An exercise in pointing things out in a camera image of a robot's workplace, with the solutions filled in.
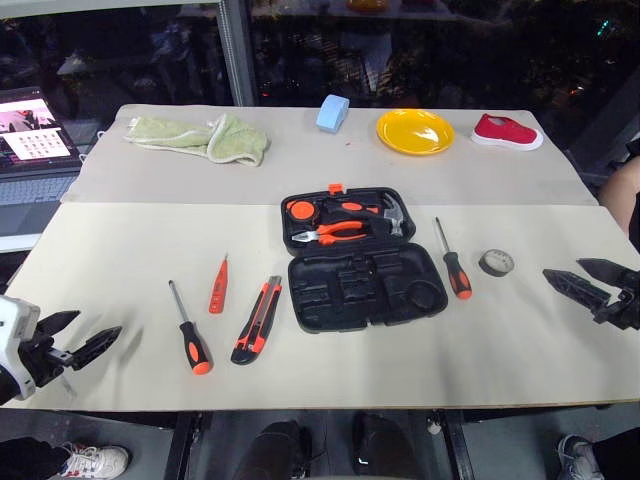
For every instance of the open laptop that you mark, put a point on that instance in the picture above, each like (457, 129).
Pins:
(30, 190)

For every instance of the black orange utility knife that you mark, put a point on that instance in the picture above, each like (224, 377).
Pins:
(255, 325)

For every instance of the small white round fitting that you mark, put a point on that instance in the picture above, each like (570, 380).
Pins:
(434, 426)

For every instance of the yellow plate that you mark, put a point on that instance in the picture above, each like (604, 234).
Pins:
(415, 132)

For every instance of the bystander bare knee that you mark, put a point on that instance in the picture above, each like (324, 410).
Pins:
(620, 192)

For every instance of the light blue block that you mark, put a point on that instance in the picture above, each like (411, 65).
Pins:
(330, 115)

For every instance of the black rounded foot shape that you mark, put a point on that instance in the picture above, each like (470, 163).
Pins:
(380, 445)
(275, 450)

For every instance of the orange voltage tester pen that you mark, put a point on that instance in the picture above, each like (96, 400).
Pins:
(219, 290)

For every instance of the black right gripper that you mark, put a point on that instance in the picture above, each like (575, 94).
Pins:
(625, 305)

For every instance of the white sneaker red stripes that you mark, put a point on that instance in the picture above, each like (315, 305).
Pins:
(97, 460)

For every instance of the green towel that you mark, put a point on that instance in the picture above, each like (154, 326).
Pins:
(230, 140)

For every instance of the black table leg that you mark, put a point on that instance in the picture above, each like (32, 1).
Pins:
(457, 450)
(182, 450)

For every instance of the black plastic tool case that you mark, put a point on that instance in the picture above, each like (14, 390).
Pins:
(350, 300)

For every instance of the black electrical tape roll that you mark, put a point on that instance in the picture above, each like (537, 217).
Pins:
(487, 269)

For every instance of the black orange tape measure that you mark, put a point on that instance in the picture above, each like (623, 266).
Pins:
(301, 209)

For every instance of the light grey window rail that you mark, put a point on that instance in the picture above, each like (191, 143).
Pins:
(100, 7)

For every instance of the grey window pillar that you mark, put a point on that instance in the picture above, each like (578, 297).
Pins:
(235, 50)

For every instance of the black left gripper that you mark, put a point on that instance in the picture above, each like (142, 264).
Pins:
(42, 360)

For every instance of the orange case latch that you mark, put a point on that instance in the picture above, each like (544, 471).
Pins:
(336, 189)

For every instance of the red white shoe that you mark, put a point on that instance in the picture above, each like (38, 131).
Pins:
(505, 131)

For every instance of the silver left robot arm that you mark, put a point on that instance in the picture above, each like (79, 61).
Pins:
(9, 387)

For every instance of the white grey sneaker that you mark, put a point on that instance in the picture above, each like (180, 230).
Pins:
(577, 457)

